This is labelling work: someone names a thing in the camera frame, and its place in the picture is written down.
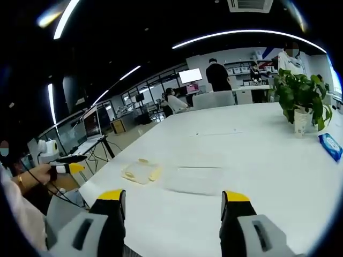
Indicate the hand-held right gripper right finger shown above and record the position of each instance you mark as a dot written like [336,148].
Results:
[235,230]

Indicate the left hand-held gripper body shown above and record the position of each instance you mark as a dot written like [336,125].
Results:
[47,150]

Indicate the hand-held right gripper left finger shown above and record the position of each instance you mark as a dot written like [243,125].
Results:
[107,230]

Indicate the person's left hand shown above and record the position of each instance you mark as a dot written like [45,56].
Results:
[43,174]

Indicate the white side table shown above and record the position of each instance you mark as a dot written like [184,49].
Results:
[91,146]

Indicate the person's blue jeans leg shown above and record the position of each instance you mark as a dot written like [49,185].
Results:
[72,198]

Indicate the open laptop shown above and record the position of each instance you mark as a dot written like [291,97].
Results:
[92,124]

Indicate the white ceiling light strip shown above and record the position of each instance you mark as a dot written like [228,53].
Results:
[100,97]
[130,72]
[51,103]
[246,34]
[64,18]

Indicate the cardboard box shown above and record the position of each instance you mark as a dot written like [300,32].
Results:
[118,126]

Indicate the clear lid with yellow clips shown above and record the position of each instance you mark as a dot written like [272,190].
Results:
[140,172]

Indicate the white plant pot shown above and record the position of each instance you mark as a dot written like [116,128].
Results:
[300,123]

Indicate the blue wet wipes pack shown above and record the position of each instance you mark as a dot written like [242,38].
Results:
[331,146]

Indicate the white office chair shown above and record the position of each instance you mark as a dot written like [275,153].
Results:
[214,100]

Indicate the white office desk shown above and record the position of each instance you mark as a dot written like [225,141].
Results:
[252,92]

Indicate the bright white monitor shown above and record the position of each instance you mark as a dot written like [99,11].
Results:
[190,75]

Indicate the green leafy plant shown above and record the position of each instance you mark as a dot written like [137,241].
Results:
[300,91]

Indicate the white storage shelf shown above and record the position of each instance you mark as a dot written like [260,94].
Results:
[241,69]

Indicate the ceiling air vent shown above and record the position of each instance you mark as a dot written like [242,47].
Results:
[250,5]

